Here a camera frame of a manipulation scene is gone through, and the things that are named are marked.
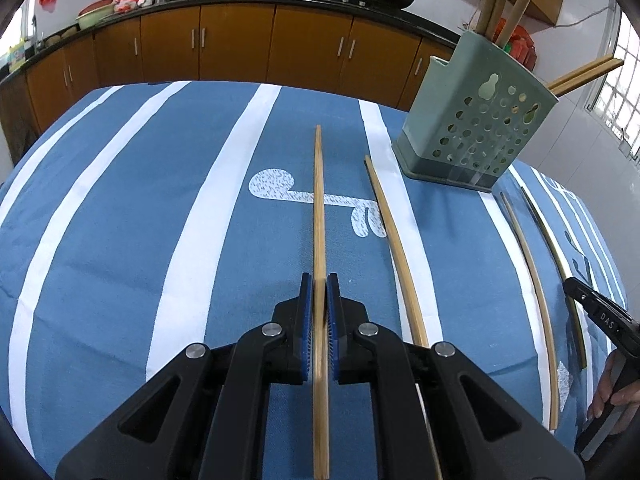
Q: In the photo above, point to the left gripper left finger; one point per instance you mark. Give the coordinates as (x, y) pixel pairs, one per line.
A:
(204, 414)

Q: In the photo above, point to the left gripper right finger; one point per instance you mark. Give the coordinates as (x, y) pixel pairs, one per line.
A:
(436, 414)

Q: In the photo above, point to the person's right hand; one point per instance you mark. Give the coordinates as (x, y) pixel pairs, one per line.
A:
(627, 397)

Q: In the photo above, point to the blue white striped tablecloth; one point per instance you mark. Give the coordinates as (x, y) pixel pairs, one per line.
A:
(151, 216)

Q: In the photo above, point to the right window with bars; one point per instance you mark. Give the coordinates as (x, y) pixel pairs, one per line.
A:
(616, 103)

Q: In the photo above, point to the green perforated utensil holder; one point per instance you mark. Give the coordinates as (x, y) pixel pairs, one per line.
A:
(471, 117)

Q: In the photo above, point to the red thermos pair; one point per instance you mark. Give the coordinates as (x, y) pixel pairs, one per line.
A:
(521, 47)

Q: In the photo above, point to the lower wooden cabinets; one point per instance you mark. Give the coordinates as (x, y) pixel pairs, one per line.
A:
(361, 53)

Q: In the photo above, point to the yellow detergent bottle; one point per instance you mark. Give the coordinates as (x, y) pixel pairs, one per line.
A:
(17, 56)

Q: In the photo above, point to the green basin with red lid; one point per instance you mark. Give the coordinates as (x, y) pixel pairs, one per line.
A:
(94, 13)

